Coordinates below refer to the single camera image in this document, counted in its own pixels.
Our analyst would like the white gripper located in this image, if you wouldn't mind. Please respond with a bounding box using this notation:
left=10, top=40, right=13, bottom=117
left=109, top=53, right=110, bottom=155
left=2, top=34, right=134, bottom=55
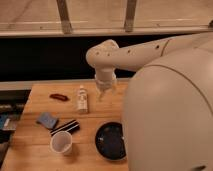
left=95, top=74, right=117, bottom=101

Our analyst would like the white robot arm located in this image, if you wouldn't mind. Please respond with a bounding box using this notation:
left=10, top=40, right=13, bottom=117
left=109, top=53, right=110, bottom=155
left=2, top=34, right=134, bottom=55
left=86, top=32, right=213, bottom=171

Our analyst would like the black ceramic bowl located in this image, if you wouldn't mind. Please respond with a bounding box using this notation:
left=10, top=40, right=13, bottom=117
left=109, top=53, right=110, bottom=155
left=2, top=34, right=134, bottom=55
left=95, top=122, right=126, bottom=161

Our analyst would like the red brown small object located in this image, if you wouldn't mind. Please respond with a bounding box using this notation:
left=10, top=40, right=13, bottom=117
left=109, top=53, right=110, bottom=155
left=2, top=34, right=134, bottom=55
left=49, top=94, right=69, bottom=101

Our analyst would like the black white striped box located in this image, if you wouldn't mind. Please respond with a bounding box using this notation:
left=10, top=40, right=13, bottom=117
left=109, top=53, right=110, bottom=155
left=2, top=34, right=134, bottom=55
left=50, top=120, right=80, bottom=136

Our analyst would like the blue sponge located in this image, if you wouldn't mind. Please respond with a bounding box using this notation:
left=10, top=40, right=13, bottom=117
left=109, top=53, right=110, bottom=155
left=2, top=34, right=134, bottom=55
left=36, top=113, right=58, bottom=129

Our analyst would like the dark clutter at left edge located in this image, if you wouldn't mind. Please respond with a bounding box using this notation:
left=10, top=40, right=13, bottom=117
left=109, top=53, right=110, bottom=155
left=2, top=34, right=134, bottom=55
left=0, top=103, right=24, bottom=168

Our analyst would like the metal window frame rail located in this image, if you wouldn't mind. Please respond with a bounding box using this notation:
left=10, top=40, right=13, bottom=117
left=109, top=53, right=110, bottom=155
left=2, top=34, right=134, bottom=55
left=0, top=0, right=213, bottom=37

